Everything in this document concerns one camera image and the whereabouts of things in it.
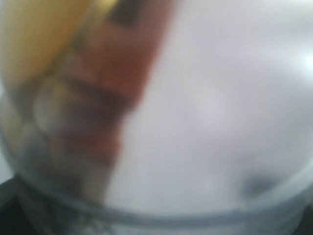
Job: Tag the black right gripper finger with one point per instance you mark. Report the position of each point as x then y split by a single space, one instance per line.
22 209

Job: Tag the clear plastic shaker cup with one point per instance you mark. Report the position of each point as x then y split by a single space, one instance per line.
222 140

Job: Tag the brown chunks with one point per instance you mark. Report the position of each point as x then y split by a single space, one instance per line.
72 114

